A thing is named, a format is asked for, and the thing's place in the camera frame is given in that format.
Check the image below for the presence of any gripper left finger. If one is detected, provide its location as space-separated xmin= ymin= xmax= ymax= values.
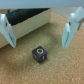
xmin=0 ymin=13 xmax=17 ymax=49

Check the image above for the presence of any purple block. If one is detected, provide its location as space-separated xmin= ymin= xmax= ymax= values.
xmin=31 ymin=45 xmax=49 ymax=62

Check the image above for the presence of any white cabinet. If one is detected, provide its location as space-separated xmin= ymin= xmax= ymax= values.
xmin=0 ymin=7 xmax=84 ymax=48

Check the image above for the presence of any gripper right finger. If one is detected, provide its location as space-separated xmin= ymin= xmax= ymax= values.
xmin=61 ymin=7 xmax=84 ymax=50

